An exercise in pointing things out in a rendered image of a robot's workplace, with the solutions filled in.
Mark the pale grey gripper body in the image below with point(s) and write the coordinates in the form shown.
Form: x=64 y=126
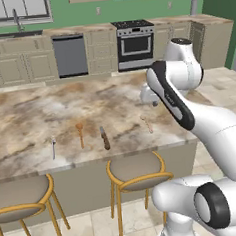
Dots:
x=149 y=94

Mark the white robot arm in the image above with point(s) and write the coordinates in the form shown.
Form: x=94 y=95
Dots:
x=225 y=141

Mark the pale wooden spoon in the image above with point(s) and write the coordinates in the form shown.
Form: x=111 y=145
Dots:
x=147 y=123

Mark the stainless steel oven range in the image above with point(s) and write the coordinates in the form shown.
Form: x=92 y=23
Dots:
x=134 y=43

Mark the beige base cabinet run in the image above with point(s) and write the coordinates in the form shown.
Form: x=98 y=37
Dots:
x=101 y=51

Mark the yellow-framed bar stool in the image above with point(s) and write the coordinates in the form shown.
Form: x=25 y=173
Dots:
x=19 y=201
x=136 y=172

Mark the brown wooden spoon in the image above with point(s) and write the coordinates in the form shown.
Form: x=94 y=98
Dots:
x=80 y=135

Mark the grey dishwasher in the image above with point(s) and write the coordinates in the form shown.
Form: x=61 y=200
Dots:
x=70 y=55

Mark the white paper towel roll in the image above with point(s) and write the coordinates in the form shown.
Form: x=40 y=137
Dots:
x=194 y=7

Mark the silver metal fork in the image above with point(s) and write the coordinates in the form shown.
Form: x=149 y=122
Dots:
x=53 y=147

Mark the kitchen sink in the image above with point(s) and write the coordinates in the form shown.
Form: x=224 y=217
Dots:
x=17 y=35

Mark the grey sink tap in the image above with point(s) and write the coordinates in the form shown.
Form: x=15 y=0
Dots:
x=16 y=20

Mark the white framed window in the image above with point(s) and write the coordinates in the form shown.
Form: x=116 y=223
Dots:
x=16 y=9

